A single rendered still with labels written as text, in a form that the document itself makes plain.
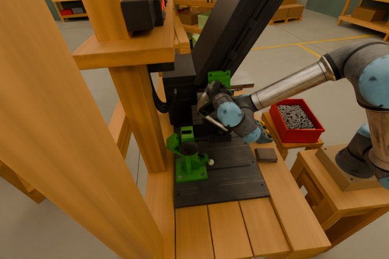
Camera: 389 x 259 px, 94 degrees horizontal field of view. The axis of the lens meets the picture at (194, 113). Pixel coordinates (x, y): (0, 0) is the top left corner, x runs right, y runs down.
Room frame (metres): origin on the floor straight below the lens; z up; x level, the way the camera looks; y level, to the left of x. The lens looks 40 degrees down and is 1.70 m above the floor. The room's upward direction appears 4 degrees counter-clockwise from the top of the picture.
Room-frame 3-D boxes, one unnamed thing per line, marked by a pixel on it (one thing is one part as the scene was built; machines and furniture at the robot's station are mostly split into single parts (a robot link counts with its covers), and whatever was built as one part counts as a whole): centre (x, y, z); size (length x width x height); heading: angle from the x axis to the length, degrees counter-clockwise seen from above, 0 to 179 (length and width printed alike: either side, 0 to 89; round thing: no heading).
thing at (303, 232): (0.92, -0.35, 0.82); 1.50 x 0.14 x 0.15; 3
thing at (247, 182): (0.90, -0.07, 0.89); 1.10 x 0.42 x 0.02; 3
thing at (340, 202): (0.47, -0.74, 0.83); 0.32 x 0.32 x 0.04; 3
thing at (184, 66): (1.00, 0.07, 1.07); 0.30 x 0.18 x 0.34; 3
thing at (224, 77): (0.83, -0.14, 1.17); 0.13 x 0.12 x 0.20; 3
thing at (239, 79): (0.99, -0.16, 1.11); 0.39 x 0.16 x 0.03; 93
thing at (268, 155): (0.57, -0.35, 0.91); 0.10 x 0.08 x 0.03; 83
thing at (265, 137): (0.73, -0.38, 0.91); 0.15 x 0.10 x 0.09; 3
